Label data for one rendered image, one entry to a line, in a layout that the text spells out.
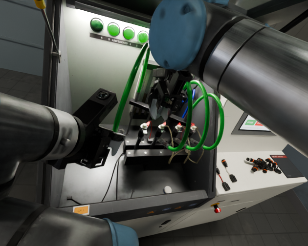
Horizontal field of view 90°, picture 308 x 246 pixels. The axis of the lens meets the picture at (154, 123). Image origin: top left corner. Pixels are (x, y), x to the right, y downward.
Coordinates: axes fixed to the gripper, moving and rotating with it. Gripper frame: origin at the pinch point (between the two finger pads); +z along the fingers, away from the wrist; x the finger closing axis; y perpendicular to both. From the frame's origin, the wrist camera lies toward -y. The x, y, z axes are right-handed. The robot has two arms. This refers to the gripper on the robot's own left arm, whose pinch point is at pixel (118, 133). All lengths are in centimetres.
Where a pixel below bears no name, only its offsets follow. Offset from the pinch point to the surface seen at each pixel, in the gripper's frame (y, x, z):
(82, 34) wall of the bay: -30.8, -30.6, 5.5
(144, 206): 23.9, 11.4, 21.4
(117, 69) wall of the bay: -27.1, -21.6, 21.7
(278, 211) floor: 33, 149, 191
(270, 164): -10, 67, 63
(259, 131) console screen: -25, 55, 56
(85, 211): 28.5, -5.7, 9.7
